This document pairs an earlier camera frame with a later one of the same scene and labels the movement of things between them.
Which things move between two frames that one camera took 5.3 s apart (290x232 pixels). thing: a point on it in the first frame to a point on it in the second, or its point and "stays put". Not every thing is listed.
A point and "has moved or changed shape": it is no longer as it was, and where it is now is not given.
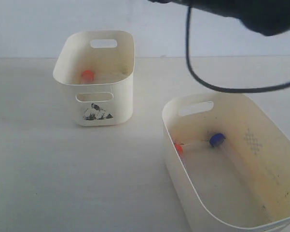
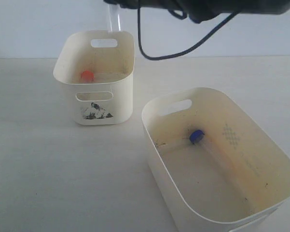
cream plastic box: x=236 y=166 has moved or changed shape
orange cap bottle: x=181 y=147 to x=114 y=18
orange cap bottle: x=89 y=76 stays put
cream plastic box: x=98 y=66 stays put
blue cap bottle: x=218 y=140 to x=198 y=138
